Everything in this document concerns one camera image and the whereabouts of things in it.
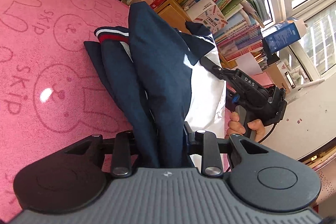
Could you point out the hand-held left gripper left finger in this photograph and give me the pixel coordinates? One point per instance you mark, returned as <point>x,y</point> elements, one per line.
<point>122,153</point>

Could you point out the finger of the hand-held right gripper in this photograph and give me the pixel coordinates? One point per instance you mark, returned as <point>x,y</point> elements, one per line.
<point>216,69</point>

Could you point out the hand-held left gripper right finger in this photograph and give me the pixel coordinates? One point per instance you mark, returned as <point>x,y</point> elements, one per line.
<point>189,140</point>

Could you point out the navy and white jacket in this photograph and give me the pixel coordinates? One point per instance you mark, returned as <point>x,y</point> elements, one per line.
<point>157,69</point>

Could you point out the person's right hand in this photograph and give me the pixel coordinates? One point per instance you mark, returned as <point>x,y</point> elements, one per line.
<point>236,124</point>

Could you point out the white paper sheet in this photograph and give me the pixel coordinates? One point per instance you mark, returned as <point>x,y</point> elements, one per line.
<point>249,64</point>

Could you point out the brown clipboard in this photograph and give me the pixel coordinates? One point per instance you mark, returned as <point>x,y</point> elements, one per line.
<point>278,77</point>

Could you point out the row of red blue books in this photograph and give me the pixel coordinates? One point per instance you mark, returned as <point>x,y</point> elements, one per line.
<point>236,37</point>

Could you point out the white plastic pipe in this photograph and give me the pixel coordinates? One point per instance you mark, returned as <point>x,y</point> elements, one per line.
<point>307,85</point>

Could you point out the white pencil print box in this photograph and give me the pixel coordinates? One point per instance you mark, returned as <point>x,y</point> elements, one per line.
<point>207,14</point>

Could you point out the blue carton box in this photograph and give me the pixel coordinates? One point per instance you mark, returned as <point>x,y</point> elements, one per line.
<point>283,35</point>

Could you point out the wooden desk organizer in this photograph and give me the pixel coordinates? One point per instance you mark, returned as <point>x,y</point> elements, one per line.
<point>168,12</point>

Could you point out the stack of pale green folders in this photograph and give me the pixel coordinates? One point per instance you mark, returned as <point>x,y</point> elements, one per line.
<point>258,6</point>

